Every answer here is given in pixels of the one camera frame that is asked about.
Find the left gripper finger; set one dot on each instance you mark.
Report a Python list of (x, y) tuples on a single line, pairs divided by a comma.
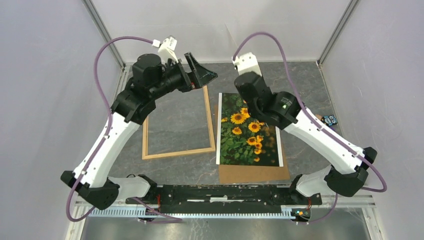
[(172, 65), (199, 75)]

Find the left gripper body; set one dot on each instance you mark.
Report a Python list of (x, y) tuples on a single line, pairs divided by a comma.
[(178, 79)]

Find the sunflower photo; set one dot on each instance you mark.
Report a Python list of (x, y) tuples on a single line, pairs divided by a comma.
[(243, 140)]

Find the wooden picture frame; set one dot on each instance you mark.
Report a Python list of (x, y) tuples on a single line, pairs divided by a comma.
[(179, 153)]

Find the brown backing board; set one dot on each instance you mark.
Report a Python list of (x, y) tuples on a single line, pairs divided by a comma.
[(231, 174)]

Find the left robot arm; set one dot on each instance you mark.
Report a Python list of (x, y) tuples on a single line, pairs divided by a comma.
[(152, 78)]

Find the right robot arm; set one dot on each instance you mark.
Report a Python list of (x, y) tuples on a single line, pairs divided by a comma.
[(347, 172)]

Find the black blue toy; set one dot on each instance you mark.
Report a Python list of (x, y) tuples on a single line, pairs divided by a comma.
[(329, 120)]

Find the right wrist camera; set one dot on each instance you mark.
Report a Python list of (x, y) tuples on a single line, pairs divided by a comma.
[(247, 63)]

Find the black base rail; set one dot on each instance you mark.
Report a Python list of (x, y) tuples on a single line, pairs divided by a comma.
[(215, 198)]

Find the white slotted cable duct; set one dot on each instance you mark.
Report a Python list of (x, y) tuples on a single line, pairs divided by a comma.
[(142, 212)]

